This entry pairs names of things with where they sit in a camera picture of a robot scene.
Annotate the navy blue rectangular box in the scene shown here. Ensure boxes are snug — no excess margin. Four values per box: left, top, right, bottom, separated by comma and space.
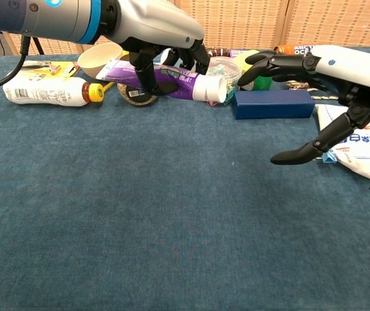
231, 89, 316, 121

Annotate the clear tub of binder clips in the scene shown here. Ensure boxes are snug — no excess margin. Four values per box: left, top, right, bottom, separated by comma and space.
203, 56, 242, 107

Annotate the purple white toothpaste tube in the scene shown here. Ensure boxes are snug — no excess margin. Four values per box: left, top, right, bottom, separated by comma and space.
95, 59, 228, 104

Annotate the green container yellow lid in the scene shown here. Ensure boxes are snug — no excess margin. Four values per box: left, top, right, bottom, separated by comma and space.
236, 49, 278, 91

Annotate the white sugar bag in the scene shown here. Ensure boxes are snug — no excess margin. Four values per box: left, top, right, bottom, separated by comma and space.
314, 104, 370, 181

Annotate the white drink bottle yellow cap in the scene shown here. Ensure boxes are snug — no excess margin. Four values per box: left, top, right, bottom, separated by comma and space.
3, 76, 104, 108

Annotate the beige braided rope bundle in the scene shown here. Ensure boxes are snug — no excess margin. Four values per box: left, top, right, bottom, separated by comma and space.
284, 80, 338, 101

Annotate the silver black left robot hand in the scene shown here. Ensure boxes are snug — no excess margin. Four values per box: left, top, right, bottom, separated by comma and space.
98, 0, 211, 98

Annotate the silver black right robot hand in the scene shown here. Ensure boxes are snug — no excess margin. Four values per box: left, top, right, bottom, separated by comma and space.
237, 44, 370, 166

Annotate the bamboo folding screen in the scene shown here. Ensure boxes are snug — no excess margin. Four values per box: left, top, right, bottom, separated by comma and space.
3, 0, 370, 56

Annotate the beige bowl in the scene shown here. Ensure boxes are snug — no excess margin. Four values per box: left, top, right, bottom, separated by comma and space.
77, 42, 124, 78

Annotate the blue binder clip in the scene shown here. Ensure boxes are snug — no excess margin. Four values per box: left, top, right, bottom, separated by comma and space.
320, 151, 338, 164

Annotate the yellow card with clippers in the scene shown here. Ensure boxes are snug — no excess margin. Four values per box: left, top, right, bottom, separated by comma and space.
8, 60, 80, 78

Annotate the orange Arctic Ocean can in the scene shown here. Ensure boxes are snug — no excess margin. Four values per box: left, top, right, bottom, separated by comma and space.
273, 44, 314, 56

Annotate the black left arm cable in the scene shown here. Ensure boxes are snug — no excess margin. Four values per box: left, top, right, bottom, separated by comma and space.
0, 34, 32, 91

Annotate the glass jar black lid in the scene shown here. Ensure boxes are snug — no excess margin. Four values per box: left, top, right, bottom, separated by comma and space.
117, 82, 161, 107

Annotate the blue tablecloth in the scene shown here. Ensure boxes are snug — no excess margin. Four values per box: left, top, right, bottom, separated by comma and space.
0, 47, 370, 311

